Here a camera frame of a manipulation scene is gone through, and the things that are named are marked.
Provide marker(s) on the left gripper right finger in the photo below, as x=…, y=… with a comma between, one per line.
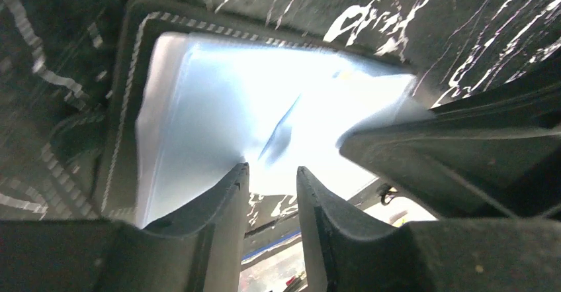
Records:
x=346, y=249

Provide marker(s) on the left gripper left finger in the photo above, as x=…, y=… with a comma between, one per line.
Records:
x=198, y=247

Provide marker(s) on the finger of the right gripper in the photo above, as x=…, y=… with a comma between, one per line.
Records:
x=496, y=154

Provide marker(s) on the black leather card holder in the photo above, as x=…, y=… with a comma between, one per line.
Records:
x=196, y=92

